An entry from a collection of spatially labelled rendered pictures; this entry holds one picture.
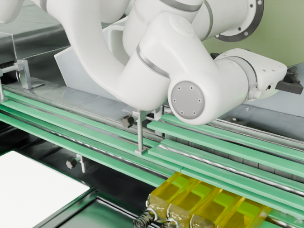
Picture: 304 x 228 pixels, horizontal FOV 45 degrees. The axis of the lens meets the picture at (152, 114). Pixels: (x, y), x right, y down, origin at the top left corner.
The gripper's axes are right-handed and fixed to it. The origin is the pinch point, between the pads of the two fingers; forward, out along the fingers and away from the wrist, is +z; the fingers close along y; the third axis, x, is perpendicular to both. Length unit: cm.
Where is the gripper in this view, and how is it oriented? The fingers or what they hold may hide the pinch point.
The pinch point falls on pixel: (267, 66)
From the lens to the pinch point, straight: 70.8
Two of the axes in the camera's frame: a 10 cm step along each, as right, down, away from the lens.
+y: -7.8, -4.0, 4.7
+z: 5.9, -2.5, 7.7
